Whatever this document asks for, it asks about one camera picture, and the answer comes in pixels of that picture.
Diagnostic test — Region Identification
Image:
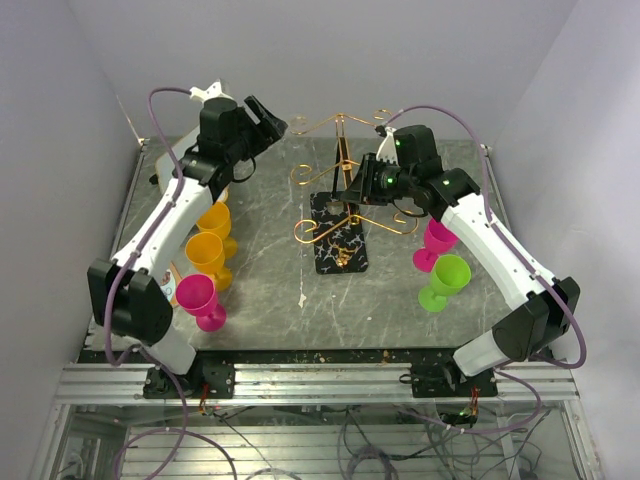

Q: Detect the pink wine glass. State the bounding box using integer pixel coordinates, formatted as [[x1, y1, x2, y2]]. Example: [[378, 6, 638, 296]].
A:
[[413, 219, 458, 272], [175, 274, 227, 332]]

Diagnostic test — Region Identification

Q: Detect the pink wine glass back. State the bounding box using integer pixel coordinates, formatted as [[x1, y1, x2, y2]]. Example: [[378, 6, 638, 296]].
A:
[[413, 219, 458, 272]]

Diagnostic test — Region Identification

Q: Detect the black gold wine glass rack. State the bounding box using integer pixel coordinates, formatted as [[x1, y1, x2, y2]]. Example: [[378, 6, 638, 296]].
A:
[[290, 109, 419, 275]]

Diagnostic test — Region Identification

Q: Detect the green wine glass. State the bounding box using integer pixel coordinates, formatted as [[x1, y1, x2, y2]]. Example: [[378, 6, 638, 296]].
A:
[[418, 254, 472, 313]]

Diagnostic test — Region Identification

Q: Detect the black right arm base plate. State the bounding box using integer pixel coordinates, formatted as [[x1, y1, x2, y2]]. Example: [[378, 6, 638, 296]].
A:
[[399, 348, 498, 398]]

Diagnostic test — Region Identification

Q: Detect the clear wine glass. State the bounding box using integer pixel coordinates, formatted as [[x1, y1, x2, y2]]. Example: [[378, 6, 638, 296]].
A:
[[289, 114, 308, 131]]

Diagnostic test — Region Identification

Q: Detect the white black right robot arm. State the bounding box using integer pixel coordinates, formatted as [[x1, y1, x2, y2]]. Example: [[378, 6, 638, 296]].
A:
[[341, 125, 580, 396]]

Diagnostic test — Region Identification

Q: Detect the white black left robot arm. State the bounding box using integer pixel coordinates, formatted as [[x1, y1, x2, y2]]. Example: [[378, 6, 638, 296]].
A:
[[87, 86, 288, 397]]

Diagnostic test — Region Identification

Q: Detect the orange picture book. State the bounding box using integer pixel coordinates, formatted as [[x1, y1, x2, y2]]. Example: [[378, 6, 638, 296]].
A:
[[160, 264, 182, 307]]

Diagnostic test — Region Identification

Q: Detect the pink wine glass front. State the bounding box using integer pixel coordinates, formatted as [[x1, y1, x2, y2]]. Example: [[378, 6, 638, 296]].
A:
[[175, 274, 227, 332]]

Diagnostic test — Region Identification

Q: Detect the aluminium rail frame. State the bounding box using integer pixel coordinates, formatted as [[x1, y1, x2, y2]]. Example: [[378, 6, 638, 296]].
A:
[[30, 362, 604, 479]]

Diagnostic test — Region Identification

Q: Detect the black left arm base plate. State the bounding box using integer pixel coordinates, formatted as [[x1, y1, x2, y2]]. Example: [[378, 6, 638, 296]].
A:
[[143, 352, 236, 400]]

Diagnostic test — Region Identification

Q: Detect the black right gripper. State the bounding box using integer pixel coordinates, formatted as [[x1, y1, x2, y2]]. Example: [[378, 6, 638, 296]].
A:
[[342, 153, 417, 206]]

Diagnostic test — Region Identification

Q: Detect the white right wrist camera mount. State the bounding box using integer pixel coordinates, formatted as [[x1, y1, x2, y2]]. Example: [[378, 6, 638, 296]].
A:
[[375, 125, 398, 165]]

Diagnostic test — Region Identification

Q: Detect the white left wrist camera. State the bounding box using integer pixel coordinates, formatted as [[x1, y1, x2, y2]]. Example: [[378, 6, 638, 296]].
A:
[[190, 79, 233, 104]]

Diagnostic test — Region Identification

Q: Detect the yellow wine glass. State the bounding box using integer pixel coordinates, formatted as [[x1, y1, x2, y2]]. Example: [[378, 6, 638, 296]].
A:
[[196, 202, 238, 259], [185, 232, 233, 291]]

